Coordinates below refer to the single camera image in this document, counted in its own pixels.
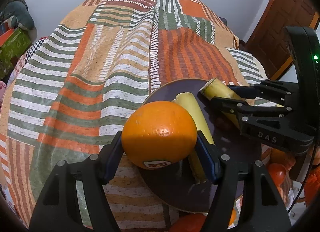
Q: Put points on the patchwork striped blanket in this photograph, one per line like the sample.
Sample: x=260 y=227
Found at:
x=94 y=70

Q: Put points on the wooden door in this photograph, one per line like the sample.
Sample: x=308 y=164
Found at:
x=268 y=41

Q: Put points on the orange with sticker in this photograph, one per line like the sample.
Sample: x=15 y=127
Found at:
x=158 y=134

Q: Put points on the orange fruit under gripper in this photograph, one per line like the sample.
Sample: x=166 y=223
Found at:
x=188 y=223

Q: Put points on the red tomato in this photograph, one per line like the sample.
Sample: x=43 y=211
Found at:
x=277 y=172

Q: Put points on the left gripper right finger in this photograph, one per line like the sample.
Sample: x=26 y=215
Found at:
x=209 y=156

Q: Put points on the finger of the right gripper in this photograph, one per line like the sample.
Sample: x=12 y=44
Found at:
x=279 y=92
x=235 y=108

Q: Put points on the purple round plate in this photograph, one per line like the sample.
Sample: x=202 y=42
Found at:
x=175 y=184

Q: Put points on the small orange tangerine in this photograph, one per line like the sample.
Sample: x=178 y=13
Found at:
x=233 y=217

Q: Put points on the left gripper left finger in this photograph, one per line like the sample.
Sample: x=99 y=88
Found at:
x=111 y=155

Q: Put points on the thick yellow sugarcane piece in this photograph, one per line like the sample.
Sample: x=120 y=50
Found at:
x=216 y=88

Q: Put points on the green cardboard box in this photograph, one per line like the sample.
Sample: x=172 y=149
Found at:
x=14 y=43

